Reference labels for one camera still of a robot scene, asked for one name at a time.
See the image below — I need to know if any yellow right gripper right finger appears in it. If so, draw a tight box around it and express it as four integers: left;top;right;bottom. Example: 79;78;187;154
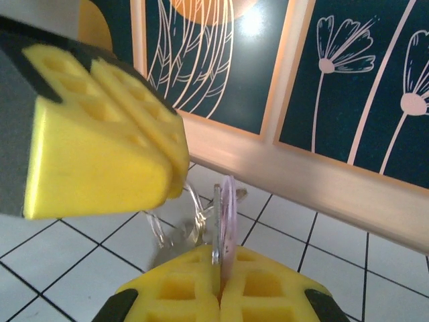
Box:
220;246;350;322

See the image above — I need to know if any key with pink cover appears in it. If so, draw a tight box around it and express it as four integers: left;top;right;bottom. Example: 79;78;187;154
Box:
211;174;239;281

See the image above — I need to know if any wall panel with yellow oval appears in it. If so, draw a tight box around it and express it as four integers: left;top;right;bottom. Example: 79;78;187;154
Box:
77;0;135;70

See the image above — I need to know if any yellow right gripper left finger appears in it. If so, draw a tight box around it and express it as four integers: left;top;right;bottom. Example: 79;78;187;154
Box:
95;244;223;322

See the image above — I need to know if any wall panel with orange circle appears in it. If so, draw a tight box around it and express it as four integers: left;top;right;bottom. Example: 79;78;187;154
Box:
130;0;298;139

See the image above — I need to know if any wall panel with flowers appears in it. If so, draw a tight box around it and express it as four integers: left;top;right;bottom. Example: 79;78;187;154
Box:
273;0;429;194

